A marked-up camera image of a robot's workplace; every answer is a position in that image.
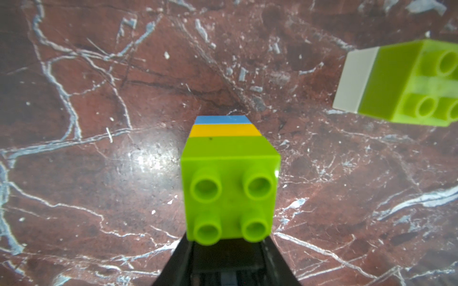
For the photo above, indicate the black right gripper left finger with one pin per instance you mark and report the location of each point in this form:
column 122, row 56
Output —
column 177, row 271

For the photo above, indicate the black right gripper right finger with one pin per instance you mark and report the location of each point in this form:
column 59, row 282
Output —
column 278, row 273

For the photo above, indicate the green yellow lego brick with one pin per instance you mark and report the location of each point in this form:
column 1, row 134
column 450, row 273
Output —
column 413, row 83
column 229, row 177

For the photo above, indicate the light blue long lego brick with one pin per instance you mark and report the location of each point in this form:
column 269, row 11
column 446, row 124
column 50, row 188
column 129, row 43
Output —
column 222, row 120

